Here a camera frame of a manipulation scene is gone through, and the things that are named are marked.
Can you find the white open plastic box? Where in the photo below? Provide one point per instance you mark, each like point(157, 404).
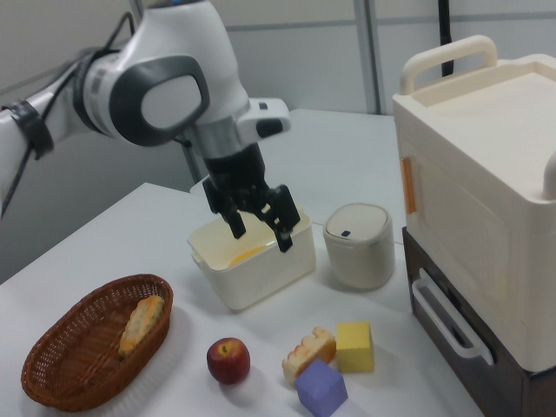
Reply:
point(260, 278)

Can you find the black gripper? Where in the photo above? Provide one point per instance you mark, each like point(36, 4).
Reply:
point(236, 174)

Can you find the cream plastic crate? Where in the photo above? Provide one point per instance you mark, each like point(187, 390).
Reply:
point(469, 174)

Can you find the purple foam cube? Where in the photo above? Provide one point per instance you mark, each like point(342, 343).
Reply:
point(321, 388)

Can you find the brown wicker basket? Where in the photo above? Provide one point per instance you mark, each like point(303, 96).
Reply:
point(65, 369)

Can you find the toy croissant bread slice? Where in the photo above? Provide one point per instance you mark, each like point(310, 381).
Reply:
point(310, 352)

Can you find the dark brown drawer box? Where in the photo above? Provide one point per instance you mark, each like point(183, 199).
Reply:
point(538, 391)

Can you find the toy bread loaf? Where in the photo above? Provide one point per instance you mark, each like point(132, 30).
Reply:
point(141, 323)

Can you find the red toy apple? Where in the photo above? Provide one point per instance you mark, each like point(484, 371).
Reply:
point(228, 362)

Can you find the yellow toy banana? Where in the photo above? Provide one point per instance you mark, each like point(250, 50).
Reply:
point(244, 258)

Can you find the small cream trash can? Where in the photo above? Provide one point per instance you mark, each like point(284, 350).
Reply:
point(357, 260)

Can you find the black vertical pole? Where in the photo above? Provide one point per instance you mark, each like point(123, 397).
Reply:
point(445, 39)

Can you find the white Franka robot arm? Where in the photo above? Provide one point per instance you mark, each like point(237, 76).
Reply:
point(174, 104)

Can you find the yellow foam cube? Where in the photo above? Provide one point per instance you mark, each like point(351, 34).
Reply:
point(355, 349)

